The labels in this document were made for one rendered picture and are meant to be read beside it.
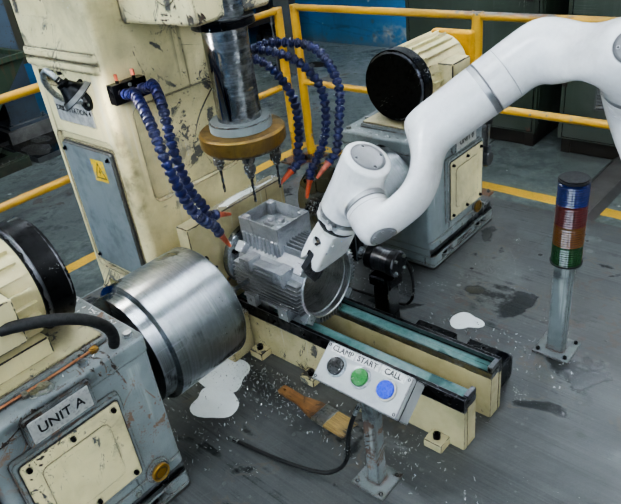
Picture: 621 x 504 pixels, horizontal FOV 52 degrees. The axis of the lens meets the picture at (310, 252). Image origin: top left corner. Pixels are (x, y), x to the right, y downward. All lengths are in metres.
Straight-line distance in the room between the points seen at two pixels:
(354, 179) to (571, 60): 0.36
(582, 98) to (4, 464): 3.89
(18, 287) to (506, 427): 0.92
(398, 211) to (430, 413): 0.44
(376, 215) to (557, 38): 0.37
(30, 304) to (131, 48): 0.60
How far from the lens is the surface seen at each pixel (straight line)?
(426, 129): 1.05
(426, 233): 1.73
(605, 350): 1.56
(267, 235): 1.35
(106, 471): 1.15
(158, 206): 1.48
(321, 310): 1.41
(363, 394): 1.05
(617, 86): 0.95
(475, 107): 1.05
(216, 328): 1.21
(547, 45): 1.05
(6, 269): 1.02
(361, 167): 1.04
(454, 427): 1.27
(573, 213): 1.32
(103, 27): 1.36
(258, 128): 1.30
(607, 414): 1.41
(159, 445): 1.22
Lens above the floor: 1.77
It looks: 31 degrees down
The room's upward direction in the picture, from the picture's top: 8 degrees counter-clockwise
